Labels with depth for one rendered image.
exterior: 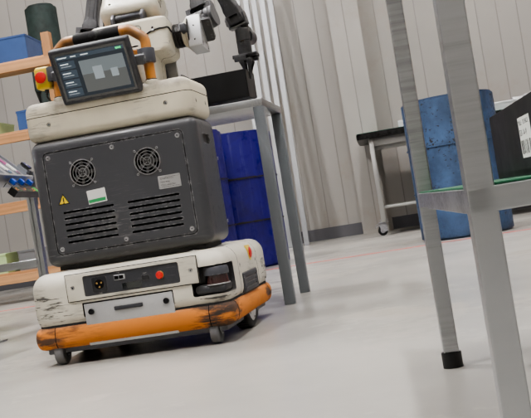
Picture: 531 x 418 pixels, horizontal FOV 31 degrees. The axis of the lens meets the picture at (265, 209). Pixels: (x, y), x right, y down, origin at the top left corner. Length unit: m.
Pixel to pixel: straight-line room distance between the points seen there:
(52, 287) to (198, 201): 0.51
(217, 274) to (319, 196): 7.00
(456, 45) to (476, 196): 0.16
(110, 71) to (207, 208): 0.50
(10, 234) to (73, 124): 7.52
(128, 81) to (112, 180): 0.30
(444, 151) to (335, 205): 3.61
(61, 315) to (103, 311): 0.13
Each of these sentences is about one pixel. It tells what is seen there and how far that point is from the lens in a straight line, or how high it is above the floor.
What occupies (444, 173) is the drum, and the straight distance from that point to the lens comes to 6.27.
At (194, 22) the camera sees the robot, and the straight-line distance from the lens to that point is 3.35.
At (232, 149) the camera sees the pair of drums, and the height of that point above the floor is 0.82.
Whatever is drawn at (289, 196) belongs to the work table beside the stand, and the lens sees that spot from 4.04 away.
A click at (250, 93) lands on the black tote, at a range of 3.81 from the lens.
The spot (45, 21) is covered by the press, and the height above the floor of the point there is 2.54.
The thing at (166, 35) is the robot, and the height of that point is 1.01.
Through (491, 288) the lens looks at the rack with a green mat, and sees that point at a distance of 1.02.
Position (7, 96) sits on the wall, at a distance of 10.54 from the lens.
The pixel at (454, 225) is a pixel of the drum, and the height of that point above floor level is 0.09.
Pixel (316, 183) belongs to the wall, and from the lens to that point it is 9.75.
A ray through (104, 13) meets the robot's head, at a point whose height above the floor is 1.14.
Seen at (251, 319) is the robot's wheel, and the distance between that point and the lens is 3.08.
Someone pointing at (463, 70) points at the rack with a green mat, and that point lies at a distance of 1.02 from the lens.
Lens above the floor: 0.35
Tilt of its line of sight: level
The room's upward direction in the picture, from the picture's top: 9 degrees counter-clockwise
